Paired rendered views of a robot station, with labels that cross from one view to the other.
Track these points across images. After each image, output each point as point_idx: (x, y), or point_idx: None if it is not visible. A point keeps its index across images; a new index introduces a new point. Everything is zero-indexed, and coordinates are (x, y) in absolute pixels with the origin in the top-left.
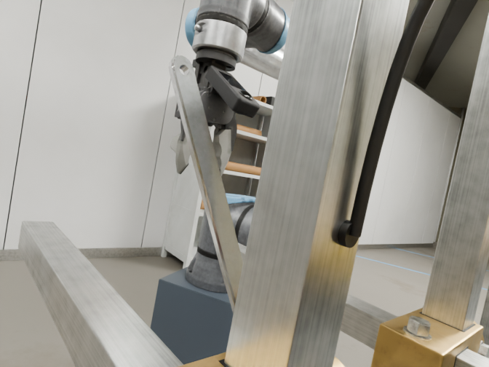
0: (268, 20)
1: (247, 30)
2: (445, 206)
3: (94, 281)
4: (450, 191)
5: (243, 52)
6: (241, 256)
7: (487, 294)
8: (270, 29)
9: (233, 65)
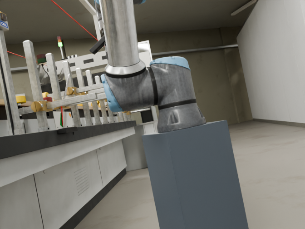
0: (96, 6)
1: (99, 18)
2: (39, 80)
3: None
4: (38, 77)
5: (100, 27)
6: (64, 92)
7: (16, 101)
8: (97, 6)
9: (102, 33)
